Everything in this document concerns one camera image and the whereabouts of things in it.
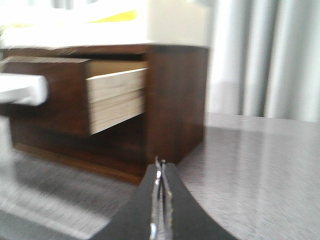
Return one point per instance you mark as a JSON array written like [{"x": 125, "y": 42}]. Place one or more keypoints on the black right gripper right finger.
[{"x": 183, "y": 217}]

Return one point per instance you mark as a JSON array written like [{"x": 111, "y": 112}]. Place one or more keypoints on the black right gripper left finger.
[{"x": 139, "y": 218}]

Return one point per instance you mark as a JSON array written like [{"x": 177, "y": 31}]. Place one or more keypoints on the dark wooden drawer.
[{"x": 86, "y": 96}]

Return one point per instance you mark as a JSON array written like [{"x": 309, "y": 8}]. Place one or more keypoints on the dark wooden drawer cabinet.
[{"x": 170, "y": 127}]

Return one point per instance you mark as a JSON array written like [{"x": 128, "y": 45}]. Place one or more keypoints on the white curtain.
[{"x": 265, "y": 59}]

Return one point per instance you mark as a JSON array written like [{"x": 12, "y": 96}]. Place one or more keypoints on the white plastic box on cabinet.
[{"x": 105, "y": 22}]

